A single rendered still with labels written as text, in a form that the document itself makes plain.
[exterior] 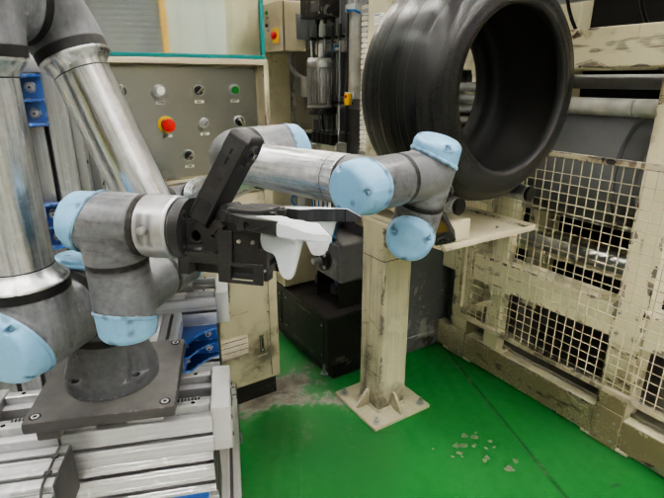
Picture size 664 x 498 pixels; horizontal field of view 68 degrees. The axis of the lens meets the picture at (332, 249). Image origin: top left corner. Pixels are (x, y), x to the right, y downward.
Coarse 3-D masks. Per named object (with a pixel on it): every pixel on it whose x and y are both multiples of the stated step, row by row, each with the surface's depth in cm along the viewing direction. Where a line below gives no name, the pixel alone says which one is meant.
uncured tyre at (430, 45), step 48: (432, 0) 112; (480, 0) 109; (528, 0) 116; (384, 48) 120; (432, 48) 109; (480, 48) 150; (528, 48) 144; (384, 96) 120; (432, 96) 111; (480, 96) 156; (528, 96) 149; (384, 144) 128; (480, 144) 158; (528, 144) 147; (480, 192) 128
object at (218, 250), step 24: (168, 216) 54; (216, 216) 55; (168, 240) 55; (192, 240) 56; (216, 240) 55; (240, 240) 53; (192, 264) 57; (216, 264) 56; (240, 264) 53; (264, 264) 52
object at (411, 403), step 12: (348, 396) 196; (360, 396) 195; (408, 396) 196; (420, 396) 192; (360, 408) 189; (372, 408) 189; (384, 408) 188; (408, 408) 189; (420, 408) 189; (372, 420) 182; (384, 420) 182; (396, 420) 183
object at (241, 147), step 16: (240, 128) 52; (224, 144) 52; (240, 144) 51; (256, 144) 53; (224, 160) 52; (240, 160) 52; (208, 176) 53; (224, 176) 52; (240, 176) 55; (208, 192) 53; (224, 192) 54; (192, 208) 54; (208, 208) 54; (208, 224) 55
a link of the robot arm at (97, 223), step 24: (72, 192) 60; (96, 192) 58; (120, 192) 59; (72, 216) 57; (96, 216) 56; (120, 216) 55; (72, 240) 58; (96, 240) 57; (120, 240) 56; (96, 264) 58; (120, 264) 58
